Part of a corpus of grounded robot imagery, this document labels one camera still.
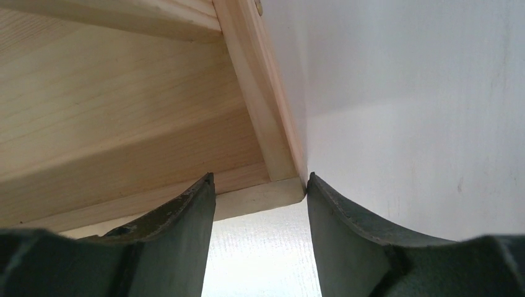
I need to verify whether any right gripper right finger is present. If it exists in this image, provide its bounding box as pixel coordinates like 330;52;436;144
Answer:
306;173;524;296

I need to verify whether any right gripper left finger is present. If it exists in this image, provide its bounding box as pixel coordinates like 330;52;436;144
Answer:
1;173;216;296

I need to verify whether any wooden hanger stand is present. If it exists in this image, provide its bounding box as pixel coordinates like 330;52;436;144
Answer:
1;1;307;237

